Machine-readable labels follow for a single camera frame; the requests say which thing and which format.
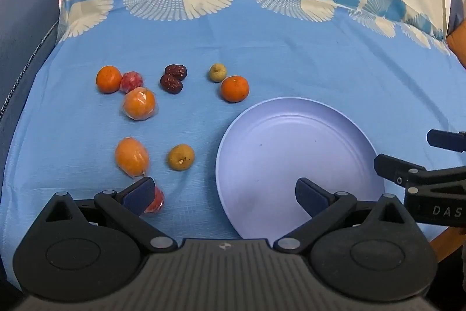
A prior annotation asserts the light blue round plate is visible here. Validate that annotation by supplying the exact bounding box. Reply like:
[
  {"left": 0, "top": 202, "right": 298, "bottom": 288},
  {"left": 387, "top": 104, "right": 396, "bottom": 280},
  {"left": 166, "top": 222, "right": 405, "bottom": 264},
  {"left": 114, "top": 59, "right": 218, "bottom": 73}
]
[{"left": 216, "top": 97, "right": 386, "bottom": 240}]

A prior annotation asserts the small green fruit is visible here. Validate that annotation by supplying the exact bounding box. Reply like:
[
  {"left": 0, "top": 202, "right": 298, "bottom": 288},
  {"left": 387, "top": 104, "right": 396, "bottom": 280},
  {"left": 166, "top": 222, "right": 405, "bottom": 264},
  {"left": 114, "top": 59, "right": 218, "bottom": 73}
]
[{"left": 209, "top": 63, "right": 228, "bottom": 82}]

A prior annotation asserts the blue zippered cushion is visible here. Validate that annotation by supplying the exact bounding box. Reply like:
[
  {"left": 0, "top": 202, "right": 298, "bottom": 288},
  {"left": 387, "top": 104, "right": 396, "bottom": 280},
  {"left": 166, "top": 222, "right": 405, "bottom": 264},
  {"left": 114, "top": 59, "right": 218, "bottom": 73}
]
[{"left": 0, "top": 0, "right": 63, "bottom": 155}]

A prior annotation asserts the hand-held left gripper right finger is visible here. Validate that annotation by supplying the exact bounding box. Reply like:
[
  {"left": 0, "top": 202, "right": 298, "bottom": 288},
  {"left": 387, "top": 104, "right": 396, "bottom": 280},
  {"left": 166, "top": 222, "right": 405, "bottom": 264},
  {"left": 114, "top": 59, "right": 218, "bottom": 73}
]
[{"left": 273, "top": 177, "right": 416, "bottom": 254}]

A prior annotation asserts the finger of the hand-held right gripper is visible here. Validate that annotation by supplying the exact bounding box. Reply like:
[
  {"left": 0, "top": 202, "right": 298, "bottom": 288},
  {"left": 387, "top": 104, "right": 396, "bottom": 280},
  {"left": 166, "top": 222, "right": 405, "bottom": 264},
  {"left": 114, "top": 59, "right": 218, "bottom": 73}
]
[
  {"left": 427, "top": 129, "right": 466, "bottom": 153},
  {"left": 374, "top": 154, "right": 466, "bottom": 194}
]

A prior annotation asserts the plastic-wrapped red fruit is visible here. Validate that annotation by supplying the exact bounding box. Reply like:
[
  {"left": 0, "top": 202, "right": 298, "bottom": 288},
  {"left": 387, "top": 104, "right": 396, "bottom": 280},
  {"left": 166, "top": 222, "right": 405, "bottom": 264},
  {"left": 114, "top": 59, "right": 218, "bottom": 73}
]
[
  {"left": 144, "top": 186, "right": 165, "bottom": 214},
  {"left": 120, "top": 71, "right": 145, "bottom": 94}
]

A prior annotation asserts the small yellow fruit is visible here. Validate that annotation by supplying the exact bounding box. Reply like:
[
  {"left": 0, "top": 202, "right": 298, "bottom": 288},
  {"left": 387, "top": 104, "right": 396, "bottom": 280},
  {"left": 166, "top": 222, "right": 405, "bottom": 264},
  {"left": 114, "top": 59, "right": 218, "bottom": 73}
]
[{"left": 167, "top": 144, "right": 195, "bottom": 171}]

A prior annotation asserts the plastic-wrapped oblong orange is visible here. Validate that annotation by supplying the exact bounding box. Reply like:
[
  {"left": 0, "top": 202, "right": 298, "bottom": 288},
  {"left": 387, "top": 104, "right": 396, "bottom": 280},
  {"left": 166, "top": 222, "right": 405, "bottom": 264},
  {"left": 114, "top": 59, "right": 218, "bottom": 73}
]
[{"left": 115, "top": 137, "right": 151, "bottom": 178}]

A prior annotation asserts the orange cushion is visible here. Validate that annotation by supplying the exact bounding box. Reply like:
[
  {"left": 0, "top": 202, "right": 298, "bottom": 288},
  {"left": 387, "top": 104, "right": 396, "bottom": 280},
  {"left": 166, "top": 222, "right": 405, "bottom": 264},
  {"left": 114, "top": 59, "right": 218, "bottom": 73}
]
[{"left": 447, "top": 30, "right": 466, "bottom": 58}]

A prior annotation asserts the bare mandarin orange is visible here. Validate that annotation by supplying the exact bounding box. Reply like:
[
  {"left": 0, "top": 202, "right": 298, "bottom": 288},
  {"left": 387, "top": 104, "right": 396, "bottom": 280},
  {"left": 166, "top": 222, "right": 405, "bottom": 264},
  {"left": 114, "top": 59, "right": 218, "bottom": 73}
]
[
  {"left": 220, "top": 75, "right": 250, "bottom": 103},
  {"left": 96, "top": 65, "right": 122, "bottom": 94}
]

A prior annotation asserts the dried red date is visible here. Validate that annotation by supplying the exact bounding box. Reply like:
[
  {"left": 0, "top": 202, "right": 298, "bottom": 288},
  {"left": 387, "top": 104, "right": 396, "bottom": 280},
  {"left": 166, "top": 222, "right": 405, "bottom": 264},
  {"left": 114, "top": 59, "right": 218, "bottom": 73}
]
[
  {"left": 165, "top": 64, "right": 188, "bottom": 80},
  {"left": 160, "top": 74, "right": 183, "bottom": 95}
]

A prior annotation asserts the blue fan-print tablecloth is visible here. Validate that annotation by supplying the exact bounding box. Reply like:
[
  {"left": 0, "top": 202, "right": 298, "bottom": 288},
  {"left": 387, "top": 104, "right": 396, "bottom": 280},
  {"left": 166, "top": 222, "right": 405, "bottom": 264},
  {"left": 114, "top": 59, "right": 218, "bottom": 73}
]
[{"left": 0, "top": 0, "right": 456, "bottom": 291}]

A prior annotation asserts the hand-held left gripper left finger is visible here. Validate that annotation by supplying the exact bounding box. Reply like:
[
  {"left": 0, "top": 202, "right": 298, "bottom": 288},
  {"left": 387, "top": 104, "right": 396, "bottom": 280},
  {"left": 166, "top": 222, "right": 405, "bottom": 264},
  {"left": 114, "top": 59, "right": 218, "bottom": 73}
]
[{"left": 44, "top": 177, "right": 179, "bottom": 254}]

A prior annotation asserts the plastic-wrapped round orange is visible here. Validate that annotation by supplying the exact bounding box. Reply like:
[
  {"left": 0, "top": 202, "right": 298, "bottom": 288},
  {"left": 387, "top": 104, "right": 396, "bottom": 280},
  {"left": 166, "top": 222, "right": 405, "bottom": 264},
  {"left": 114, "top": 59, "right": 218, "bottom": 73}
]
[{"left": 120, "top": 87, "right": 160, "bottom": 121}]

